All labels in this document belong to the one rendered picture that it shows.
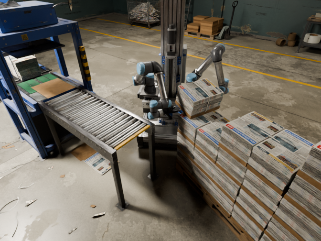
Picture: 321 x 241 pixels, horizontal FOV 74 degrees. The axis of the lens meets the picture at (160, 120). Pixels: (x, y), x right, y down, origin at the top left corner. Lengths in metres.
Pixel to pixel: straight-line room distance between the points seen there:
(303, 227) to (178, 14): 2.11
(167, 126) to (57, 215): 1.70
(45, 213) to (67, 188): 0.32
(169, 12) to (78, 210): 2.28
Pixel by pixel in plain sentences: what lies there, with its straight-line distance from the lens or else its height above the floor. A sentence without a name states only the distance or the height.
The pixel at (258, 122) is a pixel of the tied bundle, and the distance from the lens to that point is 1.85.
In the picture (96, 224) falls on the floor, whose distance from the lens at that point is 2.43.
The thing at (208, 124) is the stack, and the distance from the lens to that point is 2.11.
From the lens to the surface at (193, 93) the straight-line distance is 2.09.
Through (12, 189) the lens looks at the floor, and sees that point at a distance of 3.09.
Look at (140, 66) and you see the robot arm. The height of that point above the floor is 1.30.
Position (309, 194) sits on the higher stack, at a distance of 1.55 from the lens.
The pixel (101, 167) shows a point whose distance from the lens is 2.86.
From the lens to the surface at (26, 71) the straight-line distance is 3.54.
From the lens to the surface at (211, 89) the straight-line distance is 2.21.
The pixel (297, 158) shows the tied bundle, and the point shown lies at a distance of 1.65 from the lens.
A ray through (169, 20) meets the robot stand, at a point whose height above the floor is 1.60.
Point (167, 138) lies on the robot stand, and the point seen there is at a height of 0.23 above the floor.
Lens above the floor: 2.07
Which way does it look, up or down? 36 degrees down
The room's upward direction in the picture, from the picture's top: 1 degrees counter-clockwise
